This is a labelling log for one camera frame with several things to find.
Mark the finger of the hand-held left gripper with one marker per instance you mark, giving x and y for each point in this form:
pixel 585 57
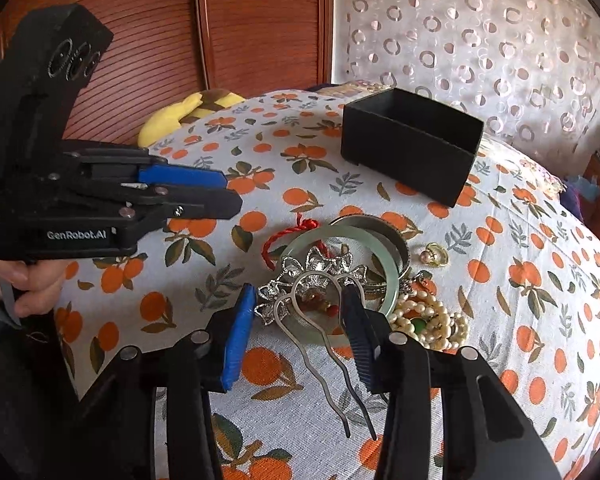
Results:
pixel 180 176
pixel 205 205

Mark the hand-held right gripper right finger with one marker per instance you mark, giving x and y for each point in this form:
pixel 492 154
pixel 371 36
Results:
pixel 359 345

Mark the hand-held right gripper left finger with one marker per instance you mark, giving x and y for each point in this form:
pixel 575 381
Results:
pixel 240 340

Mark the silver ornate hairpin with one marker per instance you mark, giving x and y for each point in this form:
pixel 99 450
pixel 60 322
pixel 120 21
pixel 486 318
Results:
pixel 325 262

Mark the pale green jade bangle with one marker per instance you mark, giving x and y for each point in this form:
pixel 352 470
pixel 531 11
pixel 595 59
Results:
pixel 330 232

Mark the silver metal bangle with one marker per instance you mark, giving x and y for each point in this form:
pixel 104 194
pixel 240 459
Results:
pixel 380 222

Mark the black box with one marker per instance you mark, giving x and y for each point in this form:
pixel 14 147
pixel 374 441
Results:
pixel 405 160

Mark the person's left hand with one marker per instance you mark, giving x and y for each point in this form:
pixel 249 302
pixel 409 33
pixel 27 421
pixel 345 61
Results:
pixel 35 280

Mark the yellow and brown plush toy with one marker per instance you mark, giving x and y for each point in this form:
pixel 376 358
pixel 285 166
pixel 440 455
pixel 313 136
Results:
pixel 165 120

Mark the orange fruit print cloth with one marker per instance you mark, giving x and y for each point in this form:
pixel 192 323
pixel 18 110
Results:
pixel 480 310

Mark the brown wooden slatted wardrobe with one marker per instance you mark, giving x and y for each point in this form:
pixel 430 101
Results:
pixel 155 35

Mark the dark blue blanket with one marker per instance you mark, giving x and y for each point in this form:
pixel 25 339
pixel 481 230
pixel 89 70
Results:
pixel 572 202

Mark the sheer circle pattern curtain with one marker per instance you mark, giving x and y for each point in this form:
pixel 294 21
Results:
pixel 455 35

